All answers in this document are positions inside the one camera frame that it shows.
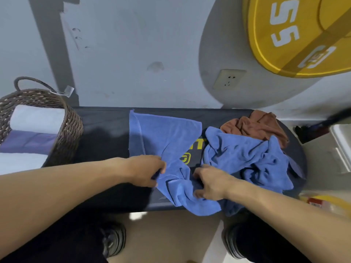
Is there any yellow plastic bag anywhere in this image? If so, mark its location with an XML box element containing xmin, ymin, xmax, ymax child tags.
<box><xmin>298</xmin><ymin>194</ymin><xmax>351</xmax><ymax>218</ymax></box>

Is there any folded white towel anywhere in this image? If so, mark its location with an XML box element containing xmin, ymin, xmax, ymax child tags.
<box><xmin>0</xmin><ymin>152</ymin><xmax>49</xmax><ymax>176</ymax></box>

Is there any person's left leg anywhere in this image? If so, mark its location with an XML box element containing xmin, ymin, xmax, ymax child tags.
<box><xmin>0</xmin><ymin>208</ymin><xmax>111</xmax><ymax>263</ymax></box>

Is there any blue towel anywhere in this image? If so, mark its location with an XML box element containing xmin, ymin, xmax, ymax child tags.
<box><xmin>128</xmin><ymin>109</ymin><xmax>222</xmax><ymax>217</ymax></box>
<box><xmin>201</xmin><ymin>126</ymin><xmax>306</xmax><ymax>217</ymax></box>

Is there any white wall socket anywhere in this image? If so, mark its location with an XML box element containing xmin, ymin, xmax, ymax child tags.
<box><xmin>213</xmin><ymin>69</ymin><xmax>247</xmax><ymax>91</ymax></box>

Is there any person's left hand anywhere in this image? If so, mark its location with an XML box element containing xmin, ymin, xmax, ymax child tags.
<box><xmin>127</xmin><ymin>155</ymin><xmax>167</xmax><ymax>188</ymax></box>

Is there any person's right hand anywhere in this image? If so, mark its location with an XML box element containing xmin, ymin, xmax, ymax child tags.
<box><xmin>193</xmin><ymin>164</ymin><xmax>236</xmax><ymax>201</ymax></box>

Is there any person's left black shoe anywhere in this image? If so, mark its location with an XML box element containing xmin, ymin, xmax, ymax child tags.
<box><xmin>99</xmin><ymin>221</ymin><xmax>127</xmax><ymax>258</ymax></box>

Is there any person's right leg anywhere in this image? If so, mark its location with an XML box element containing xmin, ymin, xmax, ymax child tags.
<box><xmin>235</xmin><ymin>215</ymin><xmax>312</xmax><ymax>263</ymax></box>

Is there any white plastic box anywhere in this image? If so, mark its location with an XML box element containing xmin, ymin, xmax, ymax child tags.
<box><xmin>329</xmin><ymin>124</ymin><xmax>351</xmax><ymax>173</ymax></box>

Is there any yellow weight plate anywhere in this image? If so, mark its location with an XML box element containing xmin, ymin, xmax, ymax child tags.
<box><xmin>242</xmin><ymin>0</ymin><xmax>351</xmax><ymax>79</ymax></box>

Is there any person's black shoe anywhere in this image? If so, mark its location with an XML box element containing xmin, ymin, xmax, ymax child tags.
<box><xmin>222</xmin><ymin>221</ymin><xmax>248</xmax><ymax>260</ymax></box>
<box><xmin>99</xmin><ymin>221</ymin><xmax>127</xmax><ymax>258</ymax></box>

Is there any black bar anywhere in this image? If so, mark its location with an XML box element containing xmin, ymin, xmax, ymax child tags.
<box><xmin>294</xmin><ymin>108</ymin><xmax>351</xmax><ymax>144</ymax></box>

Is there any brown towel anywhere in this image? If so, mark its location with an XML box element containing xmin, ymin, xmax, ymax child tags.
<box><xmin>220</xmin><ymin>110</ymin><xmax>290</xmax><ymax>150</ymax></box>

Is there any person's right forearm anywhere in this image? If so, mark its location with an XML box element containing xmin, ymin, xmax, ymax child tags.
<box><xmin>226</xmin><ymin>179</ymin><xmax>351</xmax><ymax>263</ymax></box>

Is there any person's leg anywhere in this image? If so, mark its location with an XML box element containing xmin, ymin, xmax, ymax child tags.
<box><xmin>0</xmin><ymin>208</ymin><xmax>111</xmax><ymax>263</ymax></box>
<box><xmin>235</xmin><ymin>215</ymin><xmax>312</xmax><ymax>263</ymax></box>

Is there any folded purple towel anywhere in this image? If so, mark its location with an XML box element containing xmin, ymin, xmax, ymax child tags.
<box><xmin>0</xmin><ymin>130</ymin><xmax>59</xmax><ymax>155</ymax></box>

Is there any black padded bench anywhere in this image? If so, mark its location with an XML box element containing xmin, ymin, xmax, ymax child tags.
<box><xmin>42</xmin><ymin>106</ymin><xmax>305</xmax><ymax>213</ymax></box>

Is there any person's right black shoe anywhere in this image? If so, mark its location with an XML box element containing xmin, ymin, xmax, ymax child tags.
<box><xmin>222</xmin><ymin>221</ymin><xmax>248</xmax><ymax>260</ymax></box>

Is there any clear basket tag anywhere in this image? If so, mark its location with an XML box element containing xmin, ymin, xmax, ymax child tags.
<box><xmin>50</xmin><ymin>85</ymin><xmax>75</xmax><ymax>98</ymax></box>

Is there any crumpled blue towel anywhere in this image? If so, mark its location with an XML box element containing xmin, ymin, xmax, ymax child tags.
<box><xmin>201</xmin><ymin>126</ymin><xmax>306</xmax><ymax>217</ymax></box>

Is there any person's left forearm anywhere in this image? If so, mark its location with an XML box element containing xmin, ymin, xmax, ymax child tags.
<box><xmin>0</xmin><ymin>157</ymin><xmax>133</xmax><ymax>261</ymax></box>

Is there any brown wicker basket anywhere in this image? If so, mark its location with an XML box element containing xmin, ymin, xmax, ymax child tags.
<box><xmin>0</xmin><ymin>76</ymin><xmax>84</xmax><ymax>168</ymax></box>

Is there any rolled white towel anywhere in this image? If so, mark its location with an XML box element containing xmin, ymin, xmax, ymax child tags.
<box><xmin>9</xmin><ymin>104</ymin><xmax>66</xmax><ymax>134</ymax></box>

